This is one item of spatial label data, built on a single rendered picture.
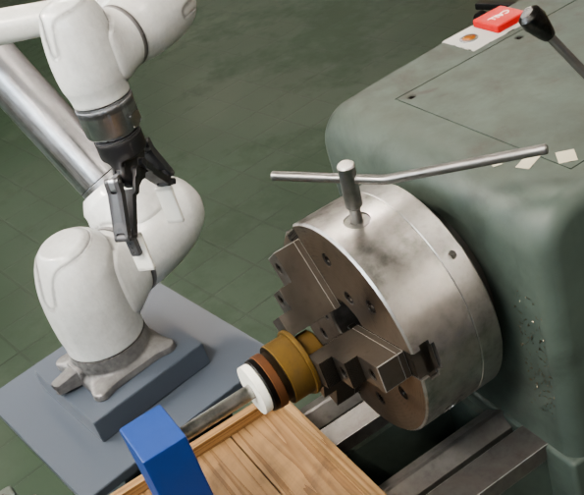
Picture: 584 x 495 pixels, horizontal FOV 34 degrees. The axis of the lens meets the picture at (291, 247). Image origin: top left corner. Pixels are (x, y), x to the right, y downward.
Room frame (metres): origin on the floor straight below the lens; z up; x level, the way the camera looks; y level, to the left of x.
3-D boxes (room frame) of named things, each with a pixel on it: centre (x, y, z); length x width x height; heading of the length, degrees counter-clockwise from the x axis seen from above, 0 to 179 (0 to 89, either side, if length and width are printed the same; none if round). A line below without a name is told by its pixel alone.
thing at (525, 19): (1.06, -0.37, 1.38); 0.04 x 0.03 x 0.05; 111
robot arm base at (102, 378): (1.49, 0.40, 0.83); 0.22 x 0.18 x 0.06; 120
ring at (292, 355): (0.96, 0.05, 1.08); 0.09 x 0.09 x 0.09; 21
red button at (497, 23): (1.39, -0.42, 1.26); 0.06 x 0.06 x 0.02; 21
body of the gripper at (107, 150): (1.37, 0.20, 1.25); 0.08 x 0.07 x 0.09; 155
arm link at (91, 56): (1.38, 0.19, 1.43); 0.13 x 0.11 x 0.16; 137
